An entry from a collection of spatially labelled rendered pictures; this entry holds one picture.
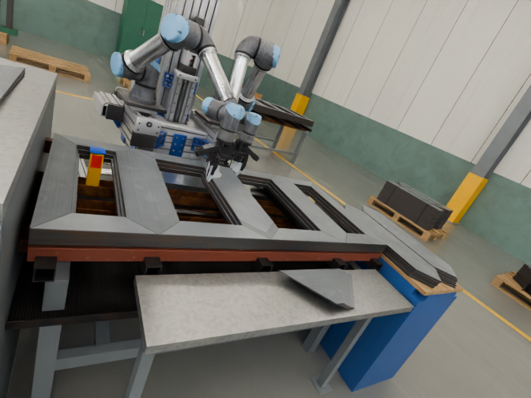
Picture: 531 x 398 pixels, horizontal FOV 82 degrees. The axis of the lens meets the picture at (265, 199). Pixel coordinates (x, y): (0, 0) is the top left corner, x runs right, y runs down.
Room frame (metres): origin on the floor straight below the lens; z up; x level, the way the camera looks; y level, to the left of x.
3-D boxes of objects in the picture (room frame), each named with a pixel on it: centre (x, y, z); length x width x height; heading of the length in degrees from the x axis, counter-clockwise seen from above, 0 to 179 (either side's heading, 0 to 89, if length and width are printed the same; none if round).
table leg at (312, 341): (1.54, -0.63, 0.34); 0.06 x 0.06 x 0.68; 36
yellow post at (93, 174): (1.21, 0.76, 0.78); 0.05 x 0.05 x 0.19; 36
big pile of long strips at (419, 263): (1.80, -0.83, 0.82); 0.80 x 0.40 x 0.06; 36
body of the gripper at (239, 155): (1.64, 0.23, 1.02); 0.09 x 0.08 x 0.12; 126
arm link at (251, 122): (1.65, 0.22, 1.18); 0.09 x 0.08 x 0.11; 20
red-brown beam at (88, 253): (1.13, -0.06, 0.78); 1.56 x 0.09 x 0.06; 126
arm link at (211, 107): (1.36, 0.35, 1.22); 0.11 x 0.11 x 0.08; 65
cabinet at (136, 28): (9.65, 5.41, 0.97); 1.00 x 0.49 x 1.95; 134
